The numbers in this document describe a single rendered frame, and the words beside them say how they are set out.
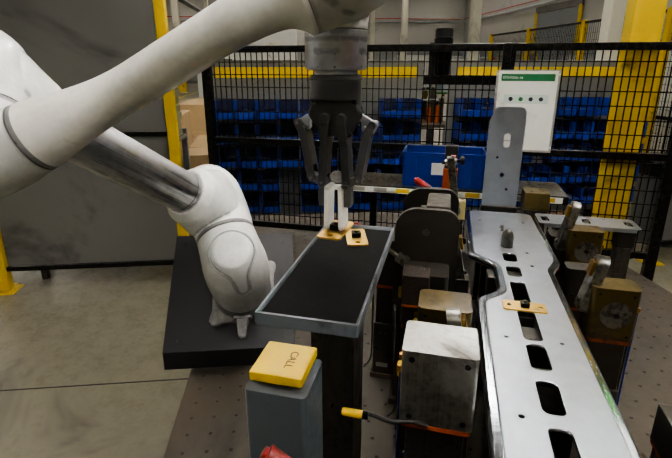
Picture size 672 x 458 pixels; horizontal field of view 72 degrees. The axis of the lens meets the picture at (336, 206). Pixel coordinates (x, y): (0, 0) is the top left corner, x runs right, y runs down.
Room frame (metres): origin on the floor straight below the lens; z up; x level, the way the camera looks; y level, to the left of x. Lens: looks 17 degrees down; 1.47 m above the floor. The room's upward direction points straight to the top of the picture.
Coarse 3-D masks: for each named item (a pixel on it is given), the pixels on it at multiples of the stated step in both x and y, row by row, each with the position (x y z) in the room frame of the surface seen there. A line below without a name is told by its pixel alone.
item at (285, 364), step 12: (264, 348) 0.46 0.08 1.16; (276, 348) 0.46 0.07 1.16; (288, 348) 0.46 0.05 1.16; (300, 348) 0.46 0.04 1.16; (312, 348) 0.46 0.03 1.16; (264, 360) 0.44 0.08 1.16; (276, 360) 0.44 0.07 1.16; (288, 360) 0.44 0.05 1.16; (300, 360) 0.44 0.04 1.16; (312, 360) 0.44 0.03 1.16; (252, 372) 0.42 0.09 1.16; (264, 372) 0.42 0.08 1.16; (276, 372) 0.42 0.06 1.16; (288, 372) 0.42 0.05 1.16; (300, 372) 0.42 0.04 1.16; (288, 384) 0.41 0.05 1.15; (300, 384) 0.41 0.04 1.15
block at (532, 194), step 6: (522, 192) 1.55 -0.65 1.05; (528, 192) 1.50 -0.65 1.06; (534, 192) 1.50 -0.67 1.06; (540, 192) 1.50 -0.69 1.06; (546, 192) 1.50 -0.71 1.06; (522, 198) 1.54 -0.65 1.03; (528, 198) 1.49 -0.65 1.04; (534, 198) 1.49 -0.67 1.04; (540, 198) 1.48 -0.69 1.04; (546, 198) 1.48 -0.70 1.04; (522, 204) 1.52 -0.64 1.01; (528, 204) 1.49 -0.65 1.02; (534, 204) 1.49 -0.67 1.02; (540, 204) 1.48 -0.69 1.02; (546, 204) 1.48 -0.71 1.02; (522, 210) 1.53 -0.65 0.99; (528, 210) 1.49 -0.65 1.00; (534, 210) 1.49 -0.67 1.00; (540, 210) 1.48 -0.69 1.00; (546, 210) 1.48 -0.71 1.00; (534, 216) 1.49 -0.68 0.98
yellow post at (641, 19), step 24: (648, 0) 1.74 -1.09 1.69; (624, 24) 1.83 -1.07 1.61; (648, 24) 1.74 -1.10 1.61; (624, 72) 1.75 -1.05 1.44; (648, 72) 1.73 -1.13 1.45; (624, 96) 1.75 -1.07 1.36; (648, 96) 1.73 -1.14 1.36; (624, 144) 1.74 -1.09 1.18; (600, 168) 1.82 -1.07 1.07; (624, 168) 1.74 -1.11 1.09; (600, 192) 1.77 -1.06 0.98; (600, 216) 1.75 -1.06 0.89
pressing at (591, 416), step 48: (480, 240) 1.21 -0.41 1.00; (528, 240) 1.21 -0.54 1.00; (528, 288) 0.92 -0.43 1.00; (480, 336) 0.73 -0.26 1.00; (576, 336) 0.73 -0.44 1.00; (528, 384) 0.60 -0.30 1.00; (576, 384) 0.60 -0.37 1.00; (528, 432) 0.50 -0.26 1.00; (576, 432) 0.50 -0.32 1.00; (624, 432) 0.51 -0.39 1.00
